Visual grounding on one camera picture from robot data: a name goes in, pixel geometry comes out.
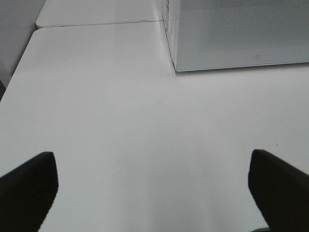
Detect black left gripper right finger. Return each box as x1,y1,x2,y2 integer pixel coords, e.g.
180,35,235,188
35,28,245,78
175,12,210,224
248,149,309,232

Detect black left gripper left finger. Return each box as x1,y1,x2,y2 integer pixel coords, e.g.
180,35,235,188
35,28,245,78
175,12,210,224
0,152,59,232

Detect white microwave door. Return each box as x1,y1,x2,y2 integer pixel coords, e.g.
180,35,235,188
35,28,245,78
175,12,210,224
177,0,309,72

